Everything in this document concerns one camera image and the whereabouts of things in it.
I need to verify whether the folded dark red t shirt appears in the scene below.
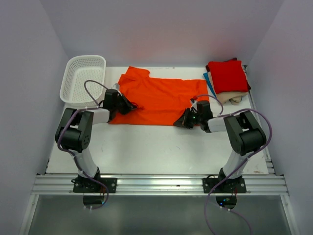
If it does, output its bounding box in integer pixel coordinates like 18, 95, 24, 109
227, 57, 251, 91

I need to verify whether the folded beige t shirt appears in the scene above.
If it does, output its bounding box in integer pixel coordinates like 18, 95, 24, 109
216, 92, 248, 105

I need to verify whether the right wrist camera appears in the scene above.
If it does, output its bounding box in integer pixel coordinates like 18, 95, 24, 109
190, 98, 198, 113

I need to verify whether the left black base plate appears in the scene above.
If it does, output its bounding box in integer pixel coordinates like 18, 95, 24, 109
71, 173, 117, 193

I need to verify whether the white plastic basket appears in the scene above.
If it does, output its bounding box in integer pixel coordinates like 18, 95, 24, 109
60, 55, 106, 107

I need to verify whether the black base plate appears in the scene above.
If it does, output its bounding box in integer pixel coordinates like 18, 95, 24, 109
202, 175, 247, 194
71, 173, 117, 193

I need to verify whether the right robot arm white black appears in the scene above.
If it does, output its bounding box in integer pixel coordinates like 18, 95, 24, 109
173, 100, 267, 192

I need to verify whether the folded blue t shirt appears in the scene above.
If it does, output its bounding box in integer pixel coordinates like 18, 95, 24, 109
203, 72, 216, 97

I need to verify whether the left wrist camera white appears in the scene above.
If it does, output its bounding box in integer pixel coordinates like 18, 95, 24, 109
112, 83, 120, 90

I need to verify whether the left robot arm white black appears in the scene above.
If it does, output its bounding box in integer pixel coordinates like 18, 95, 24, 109
55, 89, 137, 192

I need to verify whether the orange t shirt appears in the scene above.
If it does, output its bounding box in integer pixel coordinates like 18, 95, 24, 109
110, 66, 208, 126

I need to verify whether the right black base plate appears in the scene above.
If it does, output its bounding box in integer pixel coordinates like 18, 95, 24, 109
202, 175, 247, 194

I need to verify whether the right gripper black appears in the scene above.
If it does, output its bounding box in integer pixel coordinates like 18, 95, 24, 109
174, 107, 202, 129

